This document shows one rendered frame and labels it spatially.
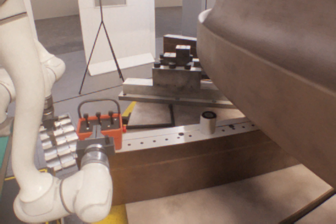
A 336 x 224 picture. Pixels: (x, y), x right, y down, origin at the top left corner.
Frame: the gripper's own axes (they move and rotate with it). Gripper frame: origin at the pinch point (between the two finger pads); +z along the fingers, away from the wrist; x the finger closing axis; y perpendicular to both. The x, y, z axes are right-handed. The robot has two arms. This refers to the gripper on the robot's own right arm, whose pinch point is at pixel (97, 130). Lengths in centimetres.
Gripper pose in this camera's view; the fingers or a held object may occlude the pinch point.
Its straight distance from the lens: 89.9
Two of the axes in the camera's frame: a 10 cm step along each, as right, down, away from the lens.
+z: -2.3, -4.5, 8.6
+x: -9.7, 1.1, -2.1
